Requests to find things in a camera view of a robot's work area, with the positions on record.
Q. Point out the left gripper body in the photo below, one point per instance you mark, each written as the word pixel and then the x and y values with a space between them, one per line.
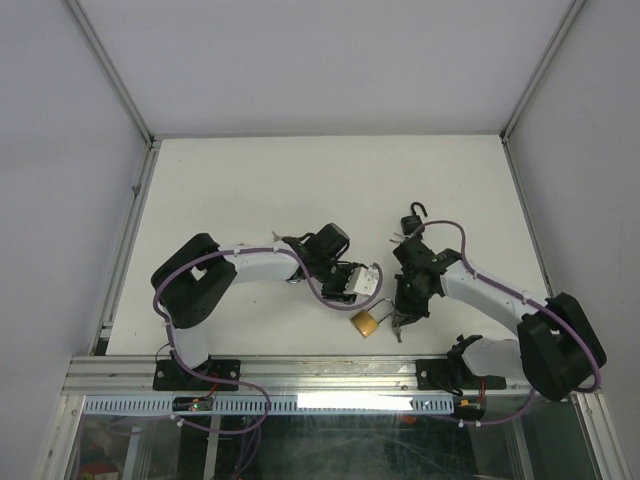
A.
pixel 334 282

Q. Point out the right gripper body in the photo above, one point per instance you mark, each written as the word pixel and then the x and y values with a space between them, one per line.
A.
pixel 410 299

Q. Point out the tall brass padlock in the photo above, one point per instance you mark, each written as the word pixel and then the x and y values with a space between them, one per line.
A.
pixel 366 322

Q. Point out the black headed key set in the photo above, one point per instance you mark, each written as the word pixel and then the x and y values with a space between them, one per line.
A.
pixel 398 238

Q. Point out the black padlock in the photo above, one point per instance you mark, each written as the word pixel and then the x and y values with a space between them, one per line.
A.
pixel 410 223

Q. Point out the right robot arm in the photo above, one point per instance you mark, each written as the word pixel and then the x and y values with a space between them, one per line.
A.
pixel 553 346

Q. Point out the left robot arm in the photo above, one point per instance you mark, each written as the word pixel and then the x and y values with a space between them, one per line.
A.
pixel 191 283

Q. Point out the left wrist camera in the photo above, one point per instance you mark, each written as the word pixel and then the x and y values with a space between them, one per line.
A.
pixel 364 281

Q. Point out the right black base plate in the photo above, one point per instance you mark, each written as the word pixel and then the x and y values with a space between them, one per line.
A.
pixel 452 376

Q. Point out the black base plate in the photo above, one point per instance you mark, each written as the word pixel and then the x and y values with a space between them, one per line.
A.
pixel 200 376
pixel 452 376

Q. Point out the white slotted cable duct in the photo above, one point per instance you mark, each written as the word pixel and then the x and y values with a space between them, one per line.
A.
pixel 254 405

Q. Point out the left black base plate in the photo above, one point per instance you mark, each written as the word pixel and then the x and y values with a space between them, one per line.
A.
pixel 200 376

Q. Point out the aluminium mounting rail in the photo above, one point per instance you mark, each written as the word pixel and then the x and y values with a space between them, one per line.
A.
pixel 277 374

